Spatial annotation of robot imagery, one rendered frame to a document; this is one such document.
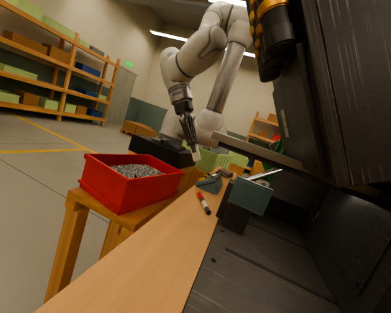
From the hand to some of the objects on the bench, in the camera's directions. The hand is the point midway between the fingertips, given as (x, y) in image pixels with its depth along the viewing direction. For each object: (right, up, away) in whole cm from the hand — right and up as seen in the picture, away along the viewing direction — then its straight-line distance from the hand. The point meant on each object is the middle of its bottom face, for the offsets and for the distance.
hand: (195, 152), depth 76 cm
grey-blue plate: (+11, -21, -25) cm, 34 cm away
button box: (+5, -18, +6) cm, 19 cm away
